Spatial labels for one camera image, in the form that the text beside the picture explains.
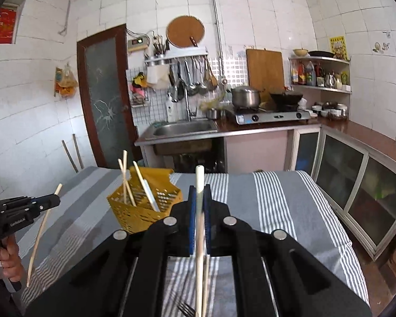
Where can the wall hooks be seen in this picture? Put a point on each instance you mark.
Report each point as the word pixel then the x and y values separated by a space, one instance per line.
pixel 381 46

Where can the round wooden board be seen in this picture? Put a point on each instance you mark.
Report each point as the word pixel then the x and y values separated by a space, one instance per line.
pixel 184 31

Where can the red wall poster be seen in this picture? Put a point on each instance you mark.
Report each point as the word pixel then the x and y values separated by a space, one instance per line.
pixel 0 26

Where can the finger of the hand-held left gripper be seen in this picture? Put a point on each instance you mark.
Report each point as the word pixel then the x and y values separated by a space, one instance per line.
pixel 26 206

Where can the kitchen counter cabinet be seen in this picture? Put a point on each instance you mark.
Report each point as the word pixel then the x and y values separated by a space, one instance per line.
pixel 366 138

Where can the wall electrical box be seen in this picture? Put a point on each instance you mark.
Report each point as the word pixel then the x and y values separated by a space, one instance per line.
pixel 138 44

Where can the person's left hand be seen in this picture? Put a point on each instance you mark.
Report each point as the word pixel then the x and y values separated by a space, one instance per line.
pixel 10 264

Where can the rectangular wooden cutting board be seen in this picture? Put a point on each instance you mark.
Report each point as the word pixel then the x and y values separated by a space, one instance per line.
pixel 265 71

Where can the beige bowl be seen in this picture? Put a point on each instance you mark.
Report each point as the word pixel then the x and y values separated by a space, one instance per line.
pixel 300 52

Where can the row of condiment bottles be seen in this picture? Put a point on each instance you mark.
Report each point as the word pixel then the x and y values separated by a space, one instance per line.
pixel 305 74

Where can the steel sink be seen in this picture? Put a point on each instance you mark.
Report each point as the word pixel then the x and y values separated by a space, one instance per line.
pixel 184 129

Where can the hanging plastic bag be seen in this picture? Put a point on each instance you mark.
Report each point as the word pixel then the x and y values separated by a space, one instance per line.
pixel 68 82

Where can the yellow perforated utensil holder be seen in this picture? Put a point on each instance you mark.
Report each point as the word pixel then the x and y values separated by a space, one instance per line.
pixel 145 219

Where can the white towel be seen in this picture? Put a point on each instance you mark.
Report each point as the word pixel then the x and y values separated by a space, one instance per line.
pixel 156 77

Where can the metal wall rack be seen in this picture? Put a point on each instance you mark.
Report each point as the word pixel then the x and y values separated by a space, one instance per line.
pixel 176 59

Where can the yellow wall picture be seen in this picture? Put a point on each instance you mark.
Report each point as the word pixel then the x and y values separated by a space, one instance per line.
pixel 337 48

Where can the wooden stick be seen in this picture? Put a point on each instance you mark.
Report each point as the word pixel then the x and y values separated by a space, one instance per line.
pixel 70 157
pixel 78 152

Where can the yellow black gloves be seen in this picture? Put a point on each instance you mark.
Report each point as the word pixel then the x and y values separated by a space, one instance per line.
pixel 139 81

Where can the wooden chopstick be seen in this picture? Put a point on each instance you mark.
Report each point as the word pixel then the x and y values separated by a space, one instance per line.
pixel 125 158
pixel 43 236
pixel 199 178
pixel 206 287
pixel 142 178
pixel 131 195

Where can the cluster of steel bowls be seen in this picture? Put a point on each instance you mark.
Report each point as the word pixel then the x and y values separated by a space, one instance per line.
pixel 330 111

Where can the black wok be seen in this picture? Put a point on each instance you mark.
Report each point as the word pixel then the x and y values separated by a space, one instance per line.
pixel 286 99

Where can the black pan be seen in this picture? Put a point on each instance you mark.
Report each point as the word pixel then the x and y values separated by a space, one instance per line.
pixel 320 53

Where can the steel pot with lid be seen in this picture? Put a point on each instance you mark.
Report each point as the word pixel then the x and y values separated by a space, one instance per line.
pixel 246 98

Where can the steel gas stove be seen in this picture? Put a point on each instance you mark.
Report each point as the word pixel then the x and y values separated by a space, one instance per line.
pixel 270 117

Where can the white corner shelf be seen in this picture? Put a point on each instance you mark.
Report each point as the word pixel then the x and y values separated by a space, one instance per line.
pixel 320 88

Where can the metal faucet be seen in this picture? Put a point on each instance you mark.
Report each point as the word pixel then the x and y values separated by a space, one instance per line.
pixel 188 105

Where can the brown frosted glass door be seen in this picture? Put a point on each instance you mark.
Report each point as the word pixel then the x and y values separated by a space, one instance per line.
pixel 105 99

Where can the white soap bottle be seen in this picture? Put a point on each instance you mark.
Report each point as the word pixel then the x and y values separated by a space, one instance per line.
pixel 171 109

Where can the grey white striped tablecloth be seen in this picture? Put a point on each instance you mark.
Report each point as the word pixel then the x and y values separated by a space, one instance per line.
pixel 267 211

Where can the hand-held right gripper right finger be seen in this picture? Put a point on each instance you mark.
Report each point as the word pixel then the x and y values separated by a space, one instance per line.
pixel 267 270

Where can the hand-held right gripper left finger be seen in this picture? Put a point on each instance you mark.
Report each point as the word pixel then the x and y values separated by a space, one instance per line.
pixel 142 270

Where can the row of hanging ladles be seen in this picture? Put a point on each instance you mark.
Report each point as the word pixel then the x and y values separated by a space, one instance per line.
pixel 194 79

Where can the small steel pot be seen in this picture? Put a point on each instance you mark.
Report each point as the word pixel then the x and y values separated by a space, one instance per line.
pixel 213 114

